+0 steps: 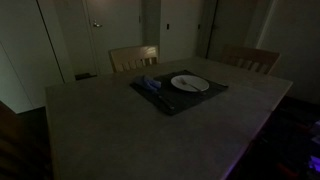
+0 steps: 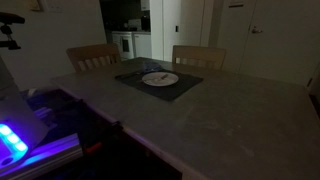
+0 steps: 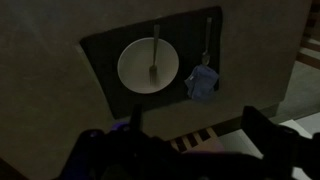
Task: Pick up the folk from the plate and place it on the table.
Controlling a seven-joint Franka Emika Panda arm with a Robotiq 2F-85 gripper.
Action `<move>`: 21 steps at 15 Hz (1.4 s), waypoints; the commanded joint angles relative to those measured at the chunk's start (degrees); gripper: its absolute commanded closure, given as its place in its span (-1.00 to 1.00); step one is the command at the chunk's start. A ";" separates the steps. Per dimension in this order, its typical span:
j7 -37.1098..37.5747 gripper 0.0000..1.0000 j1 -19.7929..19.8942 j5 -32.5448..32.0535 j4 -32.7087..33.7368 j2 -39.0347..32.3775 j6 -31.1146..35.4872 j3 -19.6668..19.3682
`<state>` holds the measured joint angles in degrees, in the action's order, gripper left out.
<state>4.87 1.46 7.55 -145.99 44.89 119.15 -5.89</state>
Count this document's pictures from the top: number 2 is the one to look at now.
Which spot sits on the robot base with blue lights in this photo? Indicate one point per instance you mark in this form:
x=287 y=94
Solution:
x=15 y=126

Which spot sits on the white round plate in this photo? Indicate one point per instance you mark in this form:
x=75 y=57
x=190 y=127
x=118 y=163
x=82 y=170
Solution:
x=160 y=79

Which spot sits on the dark rectangular placemat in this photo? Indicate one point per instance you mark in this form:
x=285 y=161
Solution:
x=166 y=89

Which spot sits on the blue crumpled cloth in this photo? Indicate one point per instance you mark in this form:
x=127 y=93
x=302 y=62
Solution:
x=150 y=65

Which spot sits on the dark knife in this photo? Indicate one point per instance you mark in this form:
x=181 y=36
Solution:
x=128 y=75

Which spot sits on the wooden chair with slats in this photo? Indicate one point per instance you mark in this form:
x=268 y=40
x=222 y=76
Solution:
x=94 y=56
x=199 y=56

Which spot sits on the white kitchen oven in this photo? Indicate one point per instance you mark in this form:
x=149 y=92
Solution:
x=126 y=44

